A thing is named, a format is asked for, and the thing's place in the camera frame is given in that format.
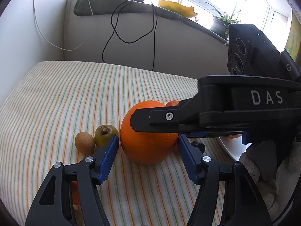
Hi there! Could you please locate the green kiwi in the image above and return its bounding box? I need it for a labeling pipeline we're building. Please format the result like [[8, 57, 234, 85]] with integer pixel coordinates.
[[94, 125, 119, 148]]

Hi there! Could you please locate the person's right hand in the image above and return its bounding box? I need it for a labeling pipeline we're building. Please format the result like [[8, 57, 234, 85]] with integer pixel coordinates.
[[240, 143, 297, 215]]

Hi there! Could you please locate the black cable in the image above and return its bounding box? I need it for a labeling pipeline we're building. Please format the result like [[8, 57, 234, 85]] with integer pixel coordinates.
[[102, 0, 158, 71]]

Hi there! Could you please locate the large orange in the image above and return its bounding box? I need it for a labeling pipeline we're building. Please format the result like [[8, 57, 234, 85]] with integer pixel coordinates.
[[120, 100, 179, 165]]

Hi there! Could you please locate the yellow bowl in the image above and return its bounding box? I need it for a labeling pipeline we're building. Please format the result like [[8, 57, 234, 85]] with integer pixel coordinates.
[[158, 0, 195, 18]]

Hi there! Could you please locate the white floral bowl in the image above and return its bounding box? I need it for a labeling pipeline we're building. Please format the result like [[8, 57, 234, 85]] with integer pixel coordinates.
[[217, 135, 247, 162]]

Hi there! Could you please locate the green windowsill cushion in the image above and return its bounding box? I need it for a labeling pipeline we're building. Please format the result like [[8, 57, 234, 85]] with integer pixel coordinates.
[[73, 0, 230, 45]]

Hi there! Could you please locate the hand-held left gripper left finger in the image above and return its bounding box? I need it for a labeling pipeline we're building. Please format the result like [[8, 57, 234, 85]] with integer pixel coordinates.
[[25, 134, 119, 226]]

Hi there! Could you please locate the small brown round fruit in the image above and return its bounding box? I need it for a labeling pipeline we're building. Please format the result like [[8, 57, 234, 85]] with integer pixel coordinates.
[[75, 132, 95, 154]]

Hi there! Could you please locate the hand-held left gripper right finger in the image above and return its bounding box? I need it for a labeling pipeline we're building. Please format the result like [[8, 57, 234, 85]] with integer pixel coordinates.
[[177, 134, 274, 226]]

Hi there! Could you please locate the striped bed sheet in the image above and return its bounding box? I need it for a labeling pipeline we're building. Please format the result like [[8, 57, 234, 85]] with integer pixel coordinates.
[[0, 61, 236, 226]]

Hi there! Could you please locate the white cable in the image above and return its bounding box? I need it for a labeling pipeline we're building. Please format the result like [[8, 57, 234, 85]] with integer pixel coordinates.
[[33, 0, 95, 51]]

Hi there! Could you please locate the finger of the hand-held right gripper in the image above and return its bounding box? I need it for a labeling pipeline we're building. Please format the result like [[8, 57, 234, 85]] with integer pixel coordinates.
[[130, 95, 200, 134]]

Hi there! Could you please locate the yellow patterned cloth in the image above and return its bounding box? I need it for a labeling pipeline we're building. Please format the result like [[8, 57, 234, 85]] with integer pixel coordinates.
[[285, 27, 298, 57]]

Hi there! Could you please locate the potted plant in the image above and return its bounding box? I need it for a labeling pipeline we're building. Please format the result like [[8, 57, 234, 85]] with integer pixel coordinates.
[[201, 1, 242, 46]]

